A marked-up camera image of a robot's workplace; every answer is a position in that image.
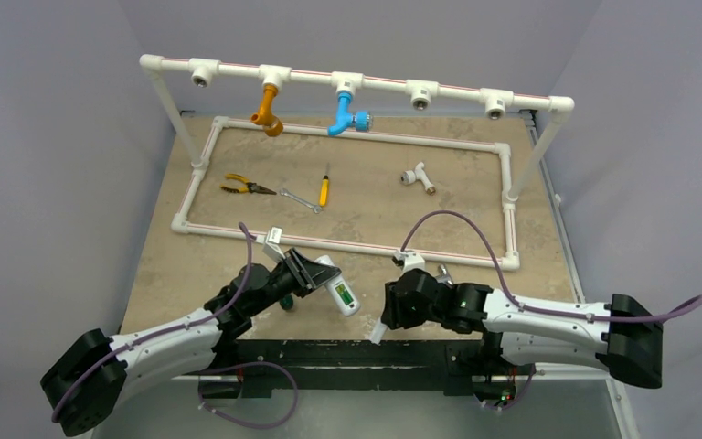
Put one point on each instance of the aluminium rail frame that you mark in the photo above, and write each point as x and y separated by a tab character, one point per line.
363	261

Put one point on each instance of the yellow screwdriver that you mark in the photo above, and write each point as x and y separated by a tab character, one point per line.
323	196

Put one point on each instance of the white PVC pipe frame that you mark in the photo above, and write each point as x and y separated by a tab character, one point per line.
496	104

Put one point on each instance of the silver wrench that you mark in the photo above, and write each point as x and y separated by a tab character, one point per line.
316	209

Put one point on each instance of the yellow handled pliers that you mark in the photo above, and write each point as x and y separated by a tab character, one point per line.
245	186

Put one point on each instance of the green AA battery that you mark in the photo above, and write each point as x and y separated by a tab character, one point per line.
344	294

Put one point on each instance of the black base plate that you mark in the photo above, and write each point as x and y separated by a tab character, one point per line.
462	367

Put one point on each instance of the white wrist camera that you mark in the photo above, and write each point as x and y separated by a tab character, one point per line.
408	261
270	244

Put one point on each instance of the white battery cover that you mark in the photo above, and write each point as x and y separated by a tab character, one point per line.
377	333

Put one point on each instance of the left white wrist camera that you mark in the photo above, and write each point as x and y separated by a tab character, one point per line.
270	244

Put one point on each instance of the white plastic faucet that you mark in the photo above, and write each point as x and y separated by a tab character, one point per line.
418	174

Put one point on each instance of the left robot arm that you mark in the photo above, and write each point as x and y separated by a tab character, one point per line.
99	372

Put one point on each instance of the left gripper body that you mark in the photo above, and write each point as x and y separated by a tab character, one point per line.
281	282

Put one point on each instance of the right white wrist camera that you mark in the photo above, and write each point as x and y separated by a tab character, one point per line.
408	261

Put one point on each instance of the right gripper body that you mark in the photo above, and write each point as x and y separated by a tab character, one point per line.
391	305

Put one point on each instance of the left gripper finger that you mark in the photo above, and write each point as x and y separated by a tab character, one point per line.
326	285
303	271

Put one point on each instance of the blue plastic faucet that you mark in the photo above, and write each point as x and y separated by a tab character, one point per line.
361	121

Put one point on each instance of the green stubby screwdriver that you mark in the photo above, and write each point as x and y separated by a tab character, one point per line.
287	303

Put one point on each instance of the white remote control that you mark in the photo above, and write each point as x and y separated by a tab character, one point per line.
345	310

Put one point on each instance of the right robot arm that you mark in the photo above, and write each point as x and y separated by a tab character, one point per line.
618	337

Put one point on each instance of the orange plastic faucet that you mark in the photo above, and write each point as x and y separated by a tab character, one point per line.
264	117

